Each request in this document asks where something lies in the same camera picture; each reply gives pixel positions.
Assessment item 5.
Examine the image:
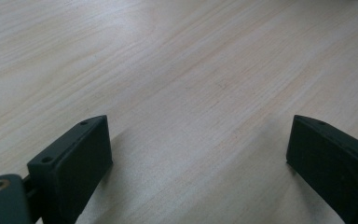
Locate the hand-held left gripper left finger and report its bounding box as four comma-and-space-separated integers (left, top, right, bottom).
26, 114, 114, 224

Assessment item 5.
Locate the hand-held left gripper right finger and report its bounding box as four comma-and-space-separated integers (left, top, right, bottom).
285, 114, 358, 224

